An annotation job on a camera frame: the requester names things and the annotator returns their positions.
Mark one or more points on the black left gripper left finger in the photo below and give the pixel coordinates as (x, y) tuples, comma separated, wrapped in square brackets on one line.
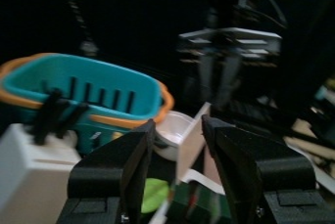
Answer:
[(104, 175)]

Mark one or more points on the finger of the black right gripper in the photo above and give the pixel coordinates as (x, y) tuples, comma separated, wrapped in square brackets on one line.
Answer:
[(229, 78), (205, 78)]

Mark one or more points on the light green cut vegetable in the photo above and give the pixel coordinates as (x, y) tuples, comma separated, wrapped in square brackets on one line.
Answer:
[(154, 195)]

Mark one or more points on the teal basket orange rim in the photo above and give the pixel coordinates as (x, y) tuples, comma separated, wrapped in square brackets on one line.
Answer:
[(108, 78)]

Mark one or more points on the white toy bowl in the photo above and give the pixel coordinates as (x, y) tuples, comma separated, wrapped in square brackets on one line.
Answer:
[(171, 133)]

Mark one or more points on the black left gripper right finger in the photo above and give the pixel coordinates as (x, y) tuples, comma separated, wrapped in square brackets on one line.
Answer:
[(261, 175)]

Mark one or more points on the white knife holder block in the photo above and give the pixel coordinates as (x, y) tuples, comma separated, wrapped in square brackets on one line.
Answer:
[(29, 175)]

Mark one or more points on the beige background boards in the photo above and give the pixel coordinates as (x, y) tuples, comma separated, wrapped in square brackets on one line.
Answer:
[(311, 149)]

